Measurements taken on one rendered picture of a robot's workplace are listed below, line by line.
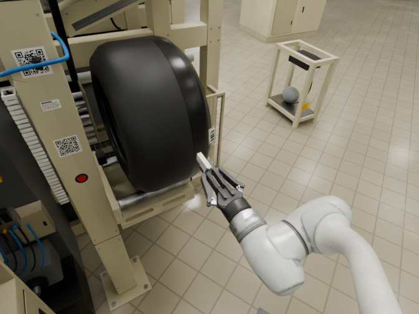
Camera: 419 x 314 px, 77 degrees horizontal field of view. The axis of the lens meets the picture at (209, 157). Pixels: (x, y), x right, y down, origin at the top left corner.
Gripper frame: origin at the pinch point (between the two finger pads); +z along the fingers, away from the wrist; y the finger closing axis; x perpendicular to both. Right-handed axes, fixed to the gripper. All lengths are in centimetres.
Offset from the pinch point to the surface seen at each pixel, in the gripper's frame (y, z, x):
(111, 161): 21, 47, 41
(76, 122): 29.6, 32.7, -0.4
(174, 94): 0.0, 20.7, -11.6
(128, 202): 21.5, 19.3, 37.0
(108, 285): 46, 22, 128
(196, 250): -16, 15, 129
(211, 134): -10.6, 12.3, 2.9
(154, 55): 0.7, 34.3, -17.6
